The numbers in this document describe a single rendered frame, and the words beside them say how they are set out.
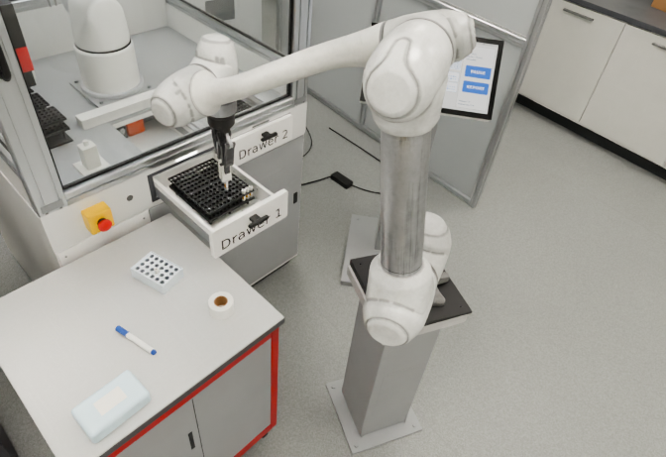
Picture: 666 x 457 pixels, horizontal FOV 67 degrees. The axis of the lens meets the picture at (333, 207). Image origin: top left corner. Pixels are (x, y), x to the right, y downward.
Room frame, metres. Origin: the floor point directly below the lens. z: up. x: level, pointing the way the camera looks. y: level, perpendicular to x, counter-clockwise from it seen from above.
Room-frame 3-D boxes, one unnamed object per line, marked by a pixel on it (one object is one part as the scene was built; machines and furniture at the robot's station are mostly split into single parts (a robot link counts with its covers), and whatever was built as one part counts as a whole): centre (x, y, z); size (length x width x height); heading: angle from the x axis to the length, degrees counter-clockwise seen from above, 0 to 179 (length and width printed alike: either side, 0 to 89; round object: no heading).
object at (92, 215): (1.05, 0.69, 0.88); 0.07 x 0.05 x 0.07; 140
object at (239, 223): (1.11, 0.25, 0.87); 0.29 x 0.02 x 0.11; 140
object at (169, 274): (0.95, 0.49, 0.78); 0.12 x 0.08 x 0.04; 65
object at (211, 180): (1.24, 0.40, 0.87); 0.22 x 0.18 x 0.06; 50
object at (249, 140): (1.56, 0.29, 0.87); 0.29 x 0.02 x 0.11; 140
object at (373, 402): (1.02, -0.25, 0.38); 0.30 x 0.30 x 0.76; 25
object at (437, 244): (1.01, -0.26, 0.94); 0.18 x 0.16 x 0.22; 162
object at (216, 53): (1.17, 0.34, 1.35); 0.13 x 0.11 x 0.16; 162
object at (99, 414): (0.54, 0.46, 0.78); 0.15 x 0.10 x 0.04; 143
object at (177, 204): (1.25, 0.41, 0.86); 0.40 x 0.26 x 0.06; 50
